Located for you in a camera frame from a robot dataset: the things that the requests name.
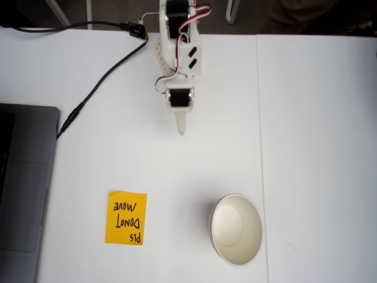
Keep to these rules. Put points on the brown paper cup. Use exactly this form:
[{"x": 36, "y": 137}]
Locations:
[{"x": 235, "y": 233}]

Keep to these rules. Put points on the black controller board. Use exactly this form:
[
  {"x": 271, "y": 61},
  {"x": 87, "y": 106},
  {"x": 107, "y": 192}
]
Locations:
[{"x": 137, "y": 29}]

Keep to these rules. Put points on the grey chair leg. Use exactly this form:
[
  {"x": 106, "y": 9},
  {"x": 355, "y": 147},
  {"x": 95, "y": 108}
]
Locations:
[{"x": 231, "y": 17}]

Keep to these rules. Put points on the yellow sticky note with writing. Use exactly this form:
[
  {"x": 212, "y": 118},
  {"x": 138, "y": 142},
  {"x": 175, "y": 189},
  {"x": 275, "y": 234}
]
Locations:
[{"x": 126, "y": 218}]

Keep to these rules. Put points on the upright grey metal leg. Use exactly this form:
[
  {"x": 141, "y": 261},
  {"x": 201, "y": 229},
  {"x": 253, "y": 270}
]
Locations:
[{"x": 89, "y": 11}]

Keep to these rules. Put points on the slanted grey metal leg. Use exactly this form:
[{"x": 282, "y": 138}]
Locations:
[{"x": 57, "y": 11}]

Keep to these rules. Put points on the dark grey laptop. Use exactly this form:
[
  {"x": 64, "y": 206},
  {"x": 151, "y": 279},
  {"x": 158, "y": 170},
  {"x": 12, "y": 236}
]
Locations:
[{"x": 26, "y": 191}]

